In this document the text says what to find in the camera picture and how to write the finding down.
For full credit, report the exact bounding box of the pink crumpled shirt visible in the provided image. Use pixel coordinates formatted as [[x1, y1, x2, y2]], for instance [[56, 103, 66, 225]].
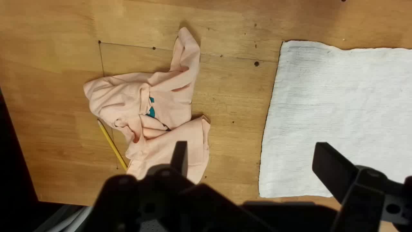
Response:
[[83, 26, 213, 185]]

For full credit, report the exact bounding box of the white terry towel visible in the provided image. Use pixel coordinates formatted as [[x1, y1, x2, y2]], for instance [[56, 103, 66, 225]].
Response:
[[258, 40, 412, 200]]

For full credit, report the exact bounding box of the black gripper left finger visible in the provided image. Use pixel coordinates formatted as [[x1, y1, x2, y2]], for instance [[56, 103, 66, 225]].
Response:
[[170, 139, 190, 178]]

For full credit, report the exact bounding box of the yellow pencil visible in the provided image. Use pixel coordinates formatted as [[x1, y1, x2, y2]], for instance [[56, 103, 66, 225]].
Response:
[[96, 118, 131, 171]]

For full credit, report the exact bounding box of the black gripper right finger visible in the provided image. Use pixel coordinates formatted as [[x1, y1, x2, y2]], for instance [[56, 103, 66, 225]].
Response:
[[311, 142, 361, 203]]

